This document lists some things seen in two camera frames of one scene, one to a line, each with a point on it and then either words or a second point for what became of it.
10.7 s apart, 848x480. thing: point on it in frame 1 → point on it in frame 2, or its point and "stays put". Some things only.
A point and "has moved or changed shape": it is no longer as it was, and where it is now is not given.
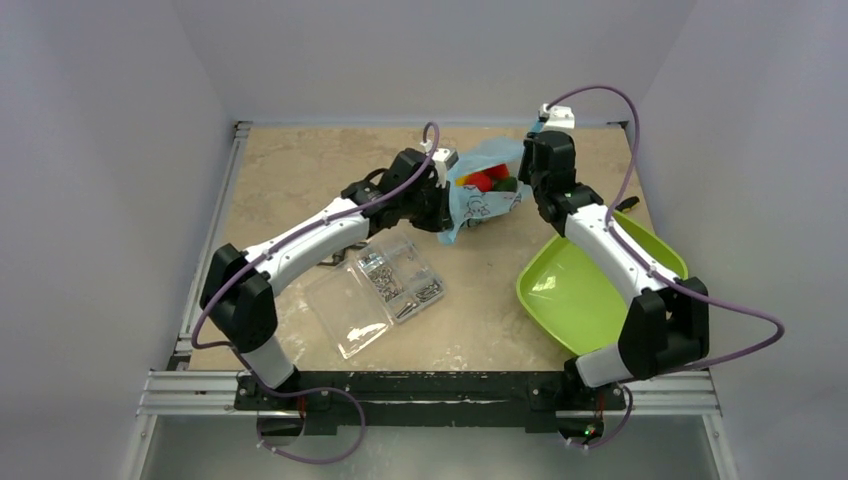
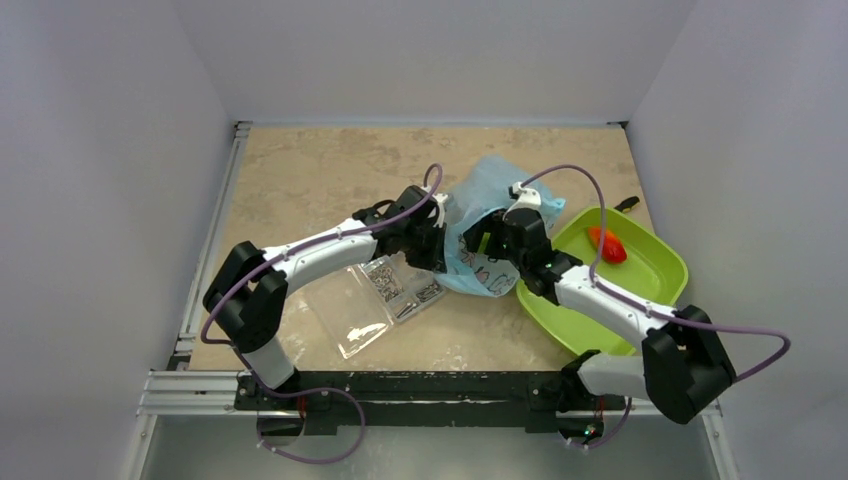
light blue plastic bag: (470, 203) has moved or changed shape
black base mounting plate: (520, 400) stays put
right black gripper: (527, 168) → (488, 237)
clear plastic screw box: (359, 299) stays put
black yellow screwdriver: (626, 205) stays put
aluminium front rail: (210, 394) stays put
